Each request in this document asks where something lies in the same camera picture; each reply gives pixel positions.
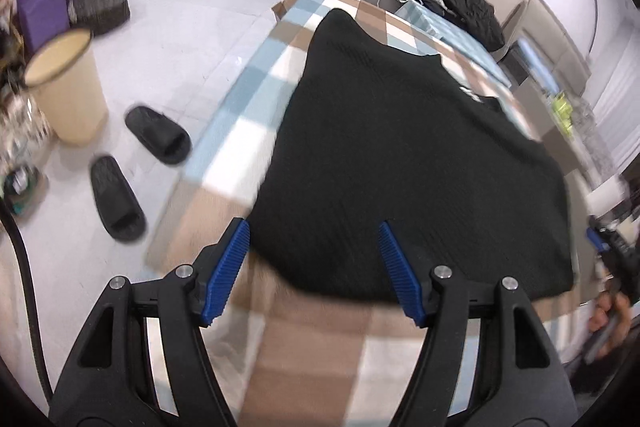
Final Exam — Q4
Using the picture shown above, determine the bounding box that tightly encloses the green plush toy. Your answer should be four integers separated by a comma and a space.
550, 92, 573, 122

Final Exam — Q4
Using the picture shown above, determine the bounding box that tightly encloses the black cable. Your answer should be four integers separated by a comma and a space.
0, 199, 55, 403

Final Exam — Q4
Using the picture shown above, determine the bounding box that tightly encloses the blue and white checked tablecloth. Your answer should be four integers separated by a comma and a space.
395, 0, 513, 88

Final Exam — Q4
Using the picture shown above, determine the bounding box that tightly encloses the black knit sweater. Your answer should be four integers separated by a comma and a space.
248, 8, 575, 305

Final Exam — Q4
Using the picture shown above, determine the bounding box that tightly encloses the brown and blue checked tablecloth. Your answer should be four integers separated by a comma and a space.
145, 0, 621, 427

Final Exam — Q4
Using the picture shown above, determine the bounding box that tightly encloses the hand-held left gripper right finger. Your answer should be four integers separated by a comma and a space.
377, 221, 573, 427

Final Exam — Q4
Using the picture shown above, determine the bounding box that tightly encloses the light blue pillow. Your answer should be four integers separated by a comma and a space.
517, 38, 561, 90

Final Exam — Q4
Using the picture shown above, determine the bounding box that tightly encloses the beige padded headboard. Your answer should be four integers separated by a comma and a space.
500, 0, 588, 92

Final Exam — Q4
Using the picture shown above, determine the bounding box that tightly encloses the black slipper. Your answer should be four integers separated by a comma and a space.
89, 155, 147, 243
124, 105, 192, 166

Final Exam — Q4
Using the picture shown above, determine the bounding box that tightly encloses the white curtain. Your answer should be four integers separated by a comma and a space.
582, 32, 640, 188

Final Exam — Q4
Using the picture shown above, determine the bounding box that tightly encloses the purple bag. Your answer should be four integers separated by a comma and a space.
14, 0, 71, 52

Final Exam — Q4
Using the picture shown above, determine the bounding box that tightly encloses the black padded jacket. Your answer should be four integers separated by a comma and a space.
417, 0, 506, 50

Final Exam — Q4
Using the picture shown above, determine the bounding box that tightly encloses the cream waste bin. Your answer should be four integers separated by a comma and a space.
24, 28, 109, 146

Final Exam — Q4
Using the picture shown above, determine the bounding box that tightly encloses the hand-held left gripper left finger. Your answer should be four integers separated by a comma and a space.
50, 217, 251, 427

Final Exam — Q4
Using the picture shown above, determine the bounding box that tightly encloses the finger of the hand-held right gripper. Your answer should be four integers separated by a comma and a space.
586, 227, 610, 254

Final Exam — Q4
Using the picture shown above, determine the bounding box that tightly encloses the person's right hand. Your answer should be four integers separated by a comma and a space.
589, 292, 633, 360

